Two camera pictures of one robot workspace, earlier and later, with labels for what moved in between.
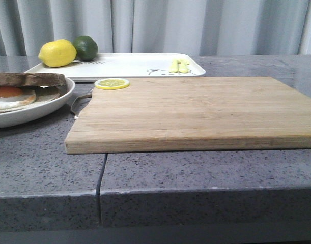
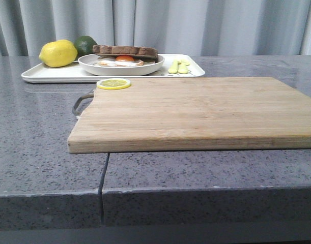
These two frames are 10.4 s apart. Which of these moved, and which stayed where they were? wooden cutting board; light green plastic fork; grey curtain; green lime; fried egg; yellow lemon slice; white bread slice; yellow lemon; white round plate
Moved: white round plate; white bread slice; fried egg
Stayed: yellow lemon slice; light green plastic fork; yellow lemon; grey curtain; green lime; wooden cutting board
